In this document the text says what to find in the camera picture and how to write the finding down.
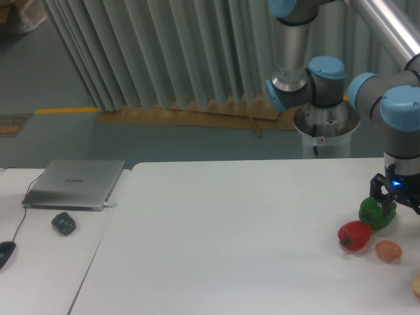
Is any black earbuds case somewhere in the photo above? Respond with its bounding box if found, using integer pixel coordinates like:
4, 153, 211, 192
51, 212, 77, 236

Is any pale green pleated curtain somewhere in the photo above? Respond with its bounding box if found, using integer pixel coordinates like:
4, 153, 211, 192
42, 1, 419, 112

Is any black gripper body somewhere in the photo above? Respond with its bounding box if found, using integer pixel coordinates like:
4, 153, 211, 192
385, 164, 419, 196

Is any green bell pepper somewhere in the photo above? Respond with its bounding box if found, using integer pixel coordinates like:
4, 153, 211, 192
358, 198, 397, 230

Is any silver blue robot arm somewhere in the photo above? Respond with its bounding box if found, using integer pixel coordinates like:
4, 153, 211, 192
266, 1, 419, 217

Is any brown egg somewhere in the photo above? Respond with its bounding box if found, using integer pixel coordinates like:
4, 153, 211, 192
375, 240, 402, 262

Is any white usb plug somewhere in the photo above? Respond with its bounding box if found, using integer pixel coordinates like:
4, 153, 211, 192
104, 202, 117, 208

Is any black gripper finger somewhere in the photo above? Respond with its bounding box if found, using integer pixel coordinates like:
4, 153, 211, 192
402, 196, 420, 215
369, 175, 394, 218

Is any silver closed laptop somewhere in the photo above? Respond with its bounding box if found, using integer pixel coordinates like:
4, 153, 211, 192
22, 159, 125, 211

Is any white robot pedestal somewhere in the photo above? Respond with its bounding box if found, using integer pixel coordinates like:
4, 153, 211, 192
293, 100, 360, 159

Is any black mouse cable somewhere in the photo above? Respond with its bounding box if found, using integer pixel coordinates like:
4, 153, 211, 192
0, 167, 45, 243

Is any pale round fruit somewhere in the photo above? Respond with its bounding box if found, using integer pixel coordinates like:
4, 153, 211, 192
411, 275, 420, 299

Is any red bell pepper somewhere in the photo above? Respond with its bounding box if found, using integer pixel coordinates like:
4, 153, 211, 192
337, 220, 373, 251

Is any black computer mouse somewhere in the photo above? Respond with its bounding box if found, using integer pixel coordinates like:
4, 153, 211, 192
0, 241, 16, 269

